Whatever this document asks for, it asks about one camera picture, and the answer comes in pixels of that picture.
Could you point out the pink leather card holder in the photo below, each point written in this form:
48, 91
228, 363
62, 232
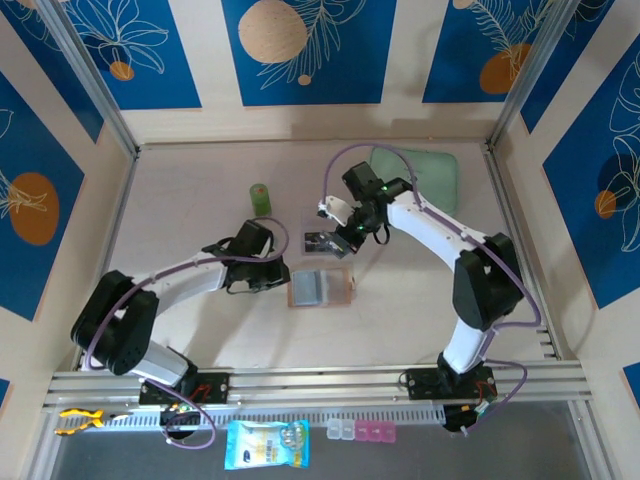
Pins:
335, 287

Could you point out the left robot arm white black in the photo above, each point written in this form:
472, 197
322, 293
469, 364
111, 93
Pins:
185, 287

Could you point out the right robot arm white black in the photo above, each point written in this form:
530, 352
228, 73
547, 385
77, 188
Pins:
425, 225

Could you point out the green cylindrical can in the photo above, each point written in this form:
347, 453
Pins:
260, 200

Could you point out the pale green pouch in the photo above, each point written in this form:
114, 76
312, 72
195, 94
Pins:
435, 175

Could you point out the clear small pill box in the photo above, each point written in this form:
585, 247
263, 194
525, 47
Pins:
333, 431
348, 431

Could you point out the blue yellow plastic packet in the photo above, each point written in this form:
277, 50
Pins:
265, 445

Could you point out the pink small pill box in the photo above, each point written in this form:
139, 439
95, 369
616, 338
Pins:
390, 433
362, 432
376, 432

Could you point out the grey metal sheet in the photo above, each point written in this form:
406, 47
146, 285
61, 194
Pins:
450, 460

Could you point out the aluminium front rail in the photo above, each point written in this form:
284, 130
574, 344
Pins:
325, 380

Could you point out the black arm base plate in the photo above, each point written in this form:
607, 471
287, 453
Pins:
215, 387
420, 385

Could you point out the aluminium side rail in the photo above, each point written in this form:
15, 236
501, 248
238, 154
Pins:
111, 240
505, 200

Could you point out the blue floral wall panel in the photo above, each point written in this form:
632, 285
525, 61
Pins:
590, 225
150, 75
30, 140
450, 50
350, 75

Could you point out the aluminium frame post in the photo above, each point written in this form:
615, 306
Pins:
91, 75
529, 75

